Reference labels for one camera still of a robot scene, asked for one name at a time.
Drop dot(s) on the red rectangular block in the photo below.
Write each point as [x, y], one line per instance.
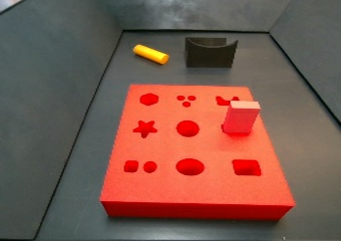
[240, 115]

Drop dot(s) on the black curved fixture stand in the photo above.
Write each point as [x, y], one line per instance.
[208, 52]

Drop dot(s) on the red foam shape board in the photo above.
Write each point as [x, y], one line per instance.
[176, 167]

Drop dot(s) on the yellow oval cylinder peg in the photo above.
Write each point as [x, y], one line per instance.
[151, 54]

